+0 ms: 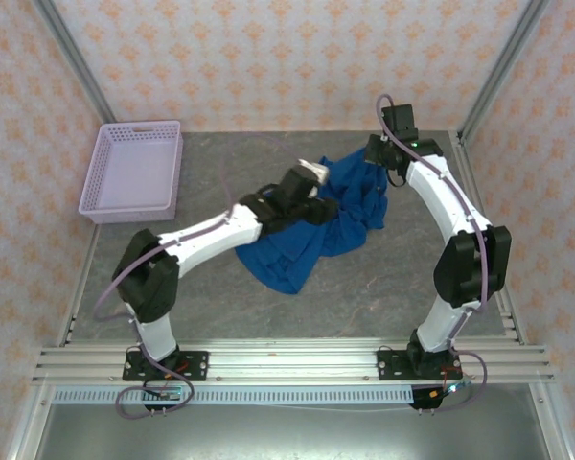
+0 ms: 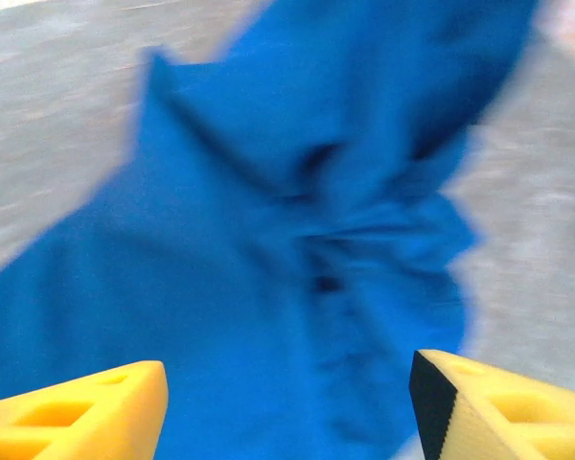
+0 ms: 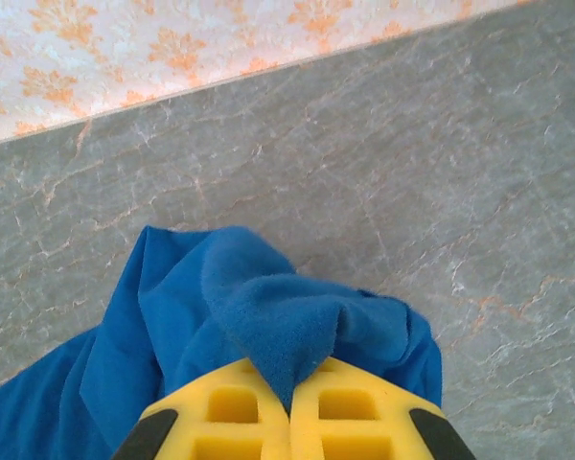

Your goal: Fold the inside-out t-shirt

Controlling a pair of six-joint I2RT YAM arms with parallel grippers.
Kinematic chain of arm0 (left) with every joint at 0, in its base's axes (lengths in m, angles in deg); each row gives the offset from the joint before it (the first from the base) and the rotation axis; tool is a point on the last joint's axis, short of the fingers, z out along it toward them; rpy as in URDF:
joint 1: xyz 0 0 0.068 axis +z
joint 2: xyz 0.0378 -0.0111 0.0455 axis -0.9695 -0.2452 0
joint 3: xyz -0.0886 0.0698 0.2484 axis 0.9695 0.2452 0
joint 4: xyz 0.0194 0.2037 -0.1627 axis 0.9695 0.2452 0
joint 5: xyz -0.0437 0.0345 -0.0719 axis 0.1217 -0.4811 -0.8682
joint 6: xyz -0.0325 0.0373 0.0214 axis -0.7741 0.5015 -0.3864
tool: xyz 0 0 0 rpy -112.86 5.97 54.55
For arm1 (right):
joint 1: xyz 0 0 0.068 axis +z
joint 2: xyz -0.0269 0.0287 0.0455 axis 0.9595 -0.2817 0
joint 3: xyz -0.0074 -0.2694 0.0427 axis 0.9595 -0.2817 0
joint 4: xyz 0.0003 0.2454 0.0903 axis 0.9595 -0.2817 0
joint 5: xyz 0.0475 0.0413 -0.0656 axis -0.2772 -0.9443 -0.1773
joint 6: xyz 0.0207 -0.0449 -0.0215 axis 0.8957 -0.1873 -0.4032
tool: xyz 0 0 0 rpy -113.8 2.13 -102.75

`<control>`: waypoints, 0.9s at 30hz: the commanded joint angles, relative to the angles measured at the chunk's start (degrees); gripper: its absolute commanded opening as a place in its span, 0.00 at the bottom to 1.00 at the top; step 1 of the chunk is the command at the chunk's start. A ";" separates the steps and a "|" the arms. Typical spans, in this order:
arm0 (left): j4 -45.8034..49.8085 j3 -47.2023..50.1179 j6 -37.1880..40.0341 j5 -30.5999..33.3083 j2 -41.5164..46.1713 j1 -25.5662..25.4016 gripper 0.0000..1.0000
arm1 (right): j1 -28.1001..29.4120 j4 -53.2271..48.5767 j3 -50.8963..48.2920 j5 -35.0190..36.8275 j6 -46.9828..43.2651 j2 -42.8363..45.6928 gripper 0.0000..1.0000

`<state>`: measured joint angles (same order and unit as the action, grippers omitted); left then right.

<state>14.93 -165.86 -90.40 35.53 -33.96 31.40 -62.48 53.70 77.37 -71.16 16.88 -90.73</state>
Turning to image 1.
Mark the blue t-shirt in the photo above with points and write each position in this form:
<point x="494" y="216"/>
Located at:
<point x="350" y="225"/>

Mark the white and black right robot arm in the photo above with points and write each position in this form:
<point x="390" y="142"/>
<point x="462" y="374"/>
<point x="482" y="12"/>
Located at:
<point x="441" y="191"/>

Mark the lavender perforated plastic basket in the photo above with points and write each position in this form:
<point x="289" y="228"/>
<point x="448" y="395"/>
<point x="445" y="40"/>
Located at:
<point x="129" y="167"/>

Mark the small circuit board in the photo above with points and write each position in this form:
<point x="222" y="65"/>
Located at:
<point x="170" y="394"/>
<point x="453" y="389"/>

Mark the grey metal panel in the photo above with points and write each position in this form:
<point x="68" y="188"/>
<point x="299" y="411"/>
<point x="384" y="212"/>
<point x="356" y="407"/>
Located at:
<point x="292" y="431"/>

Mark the aluminium side rail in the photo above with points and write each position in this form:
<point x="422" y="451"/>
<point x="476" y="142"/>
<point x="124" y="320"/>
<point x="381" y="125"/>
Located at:
<point x="464" y="158"/>
<point x="78" y="292"/>

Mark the aluminium frame post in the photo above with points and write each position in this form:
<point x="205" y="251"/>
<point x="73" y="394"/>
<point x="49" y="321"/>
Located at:
<point x="503" y="62"/>
<point x="76" y="62"/>

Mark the aluminium mounting rail beam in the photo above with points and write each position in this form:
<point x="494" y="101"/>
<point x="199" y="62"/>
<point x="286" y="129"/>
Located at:
<point x="292" y="359"/>

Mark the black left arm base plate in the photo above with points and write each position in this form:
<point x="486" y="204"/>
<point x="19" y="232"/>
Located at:
<point x="196" y="359"/>

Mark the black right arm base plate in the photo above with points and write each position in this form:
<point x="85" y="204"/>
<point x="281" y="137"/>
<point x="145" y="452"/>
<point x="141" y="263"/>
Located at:
<point x="388" y="359"/>

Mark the aluminium lower frame rail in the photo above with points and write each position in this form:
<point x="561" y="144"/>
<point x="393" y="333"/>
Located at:
<point x="29" y="426"/>
<point x="553" y="421"/>

